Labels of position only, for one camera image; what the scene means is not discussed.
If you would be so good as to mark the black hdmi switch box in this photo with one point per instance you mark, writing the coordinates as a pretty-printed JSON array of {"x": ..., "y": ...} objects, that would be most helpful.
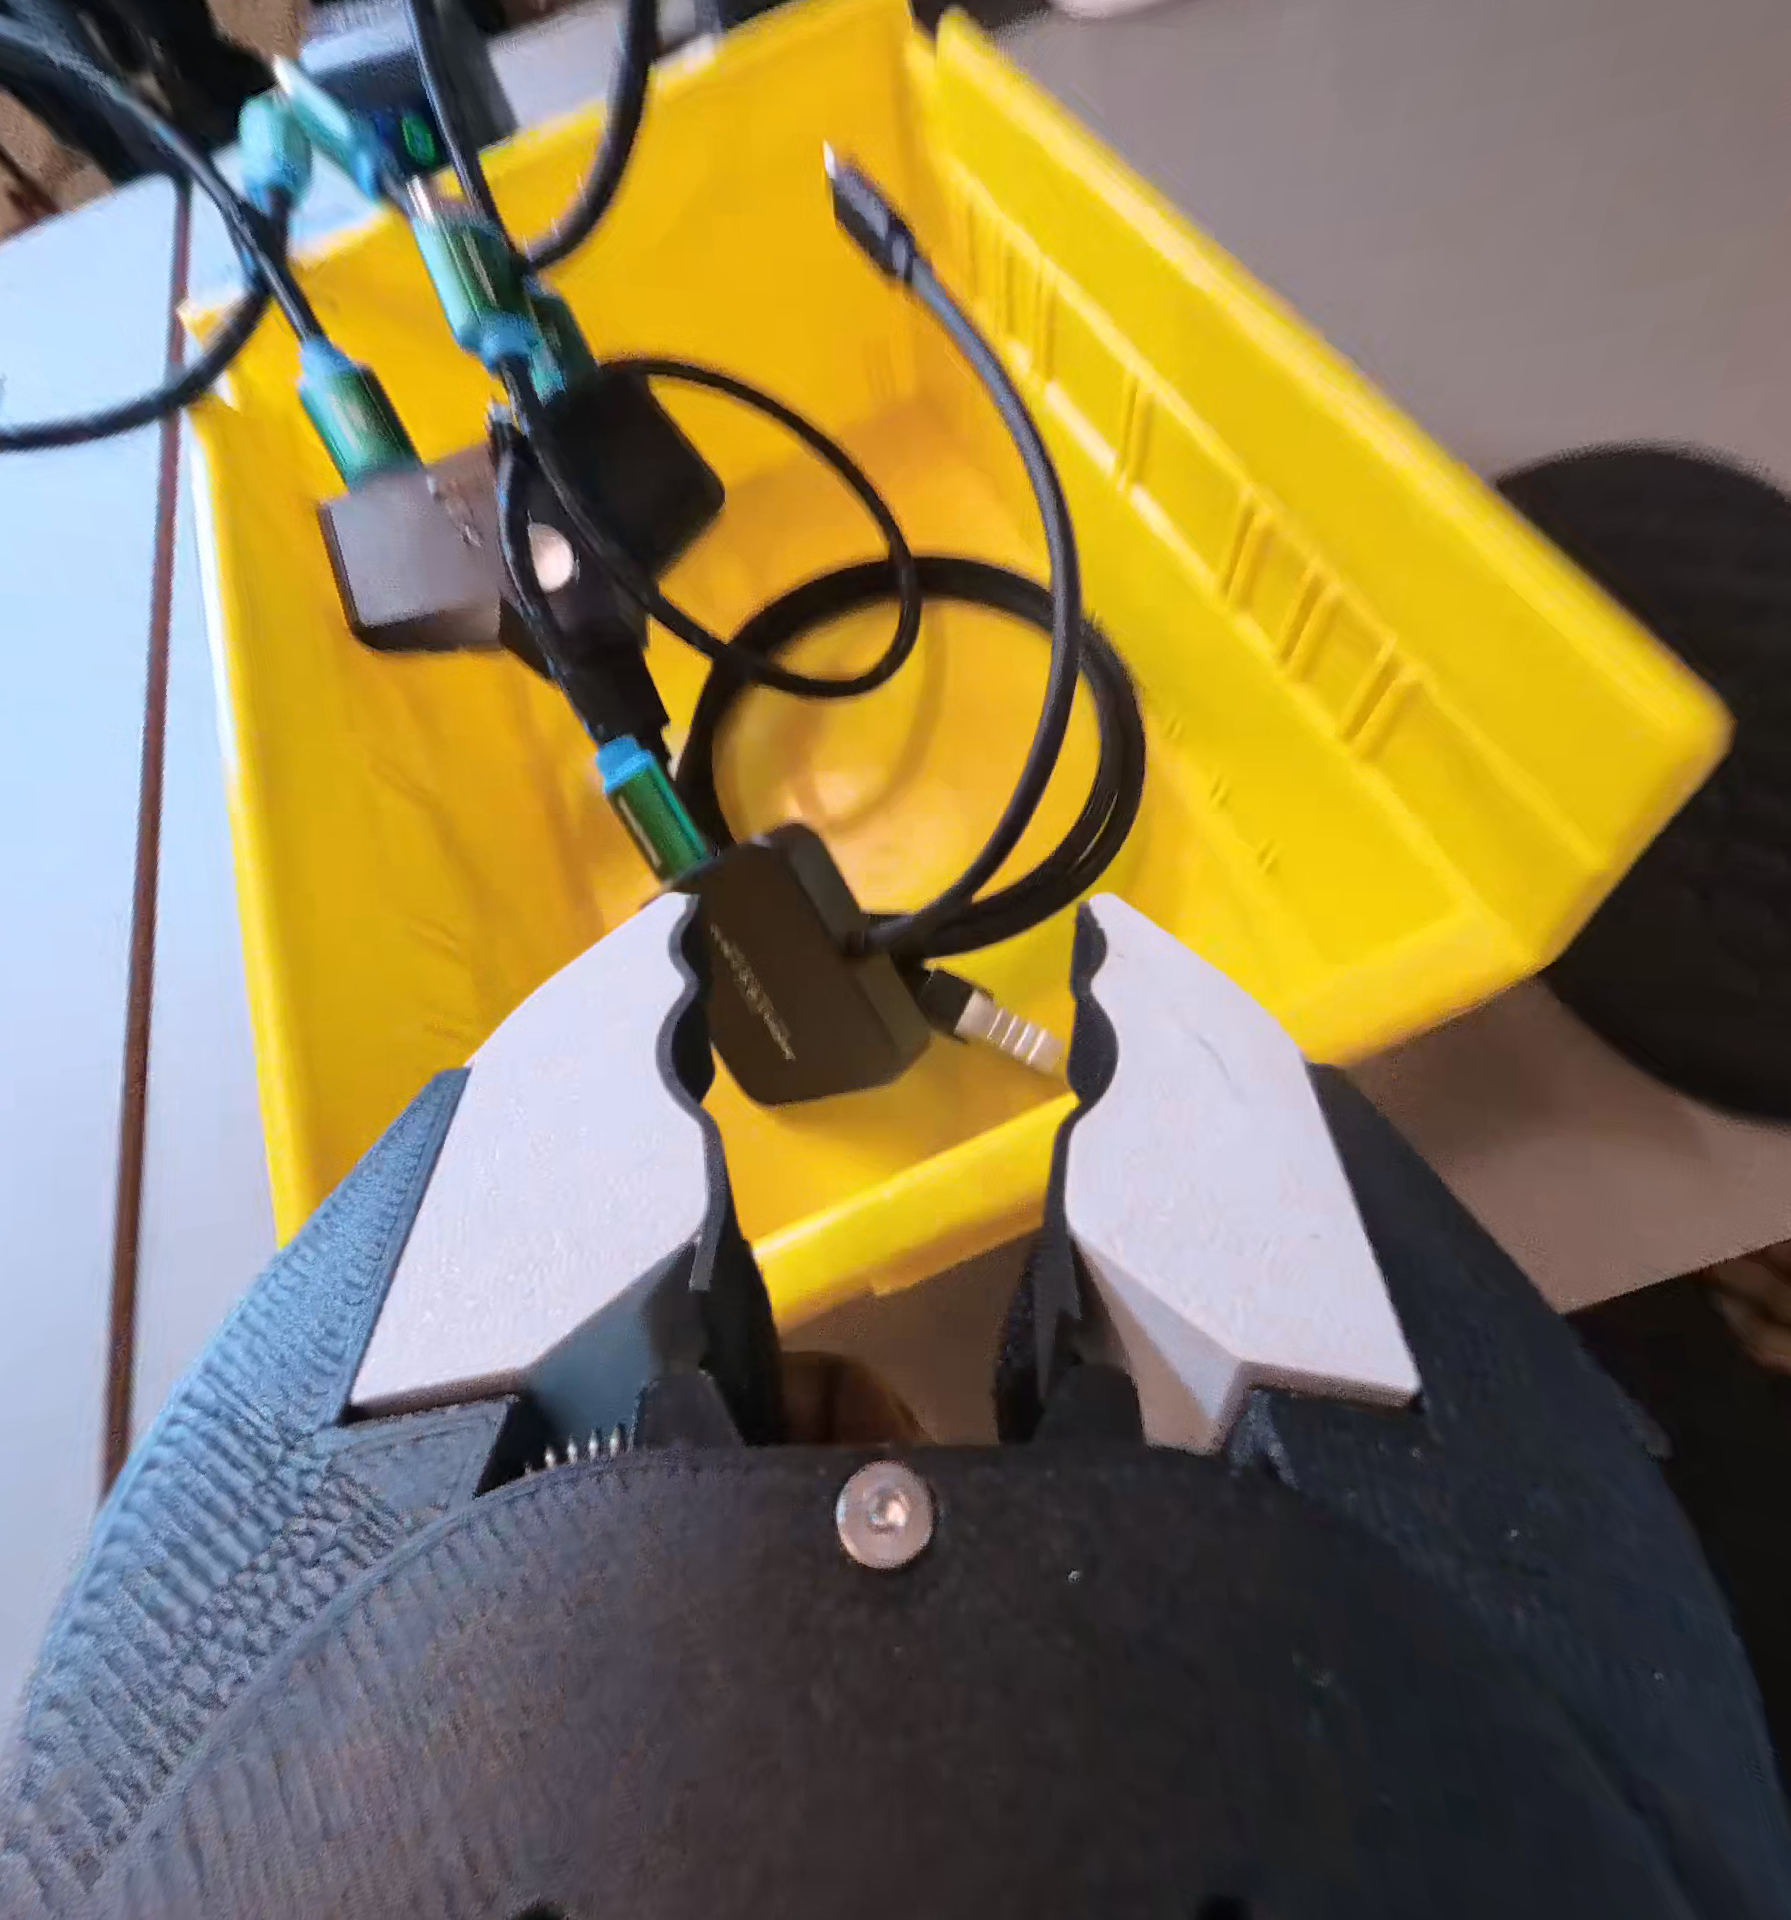
[
  {"x": 640, "y": 467},
  {"x": 806, "y": 988}
]

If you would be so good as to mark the black mesh cushion pad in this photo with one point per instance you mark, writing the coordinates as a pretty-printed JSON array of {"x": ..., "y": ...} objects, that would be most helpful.
[{"x": 1732, "y": 783}]

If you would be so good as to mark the yellow plastic bin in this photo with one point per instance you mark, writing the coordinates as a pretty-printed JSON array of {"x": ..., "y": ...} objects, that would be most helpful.
[{"x": 1284, "y": 631}]

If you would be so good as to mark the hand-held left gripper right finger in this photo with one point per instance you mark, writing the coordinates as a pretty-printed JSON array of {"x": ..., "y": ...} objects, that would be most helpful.
[{"x": 1228, "y": 1198}]

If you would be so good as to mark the grey hdmi switch box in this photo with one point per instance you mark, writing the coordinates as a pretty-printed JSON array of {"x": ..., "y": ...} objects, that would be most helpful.
[{"x": 407, "y": 563}]

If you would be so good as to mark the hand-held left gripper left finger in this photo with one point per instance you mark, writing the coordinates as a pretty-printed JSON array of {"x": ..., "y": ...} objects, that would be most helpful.
[{"x": 551, "y": 1198}]

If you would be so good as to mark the person's left hand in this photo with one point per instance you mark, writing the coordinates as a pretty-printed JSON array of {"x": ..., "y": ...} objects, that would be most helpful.
[{"x": 853, "y": 1398}]

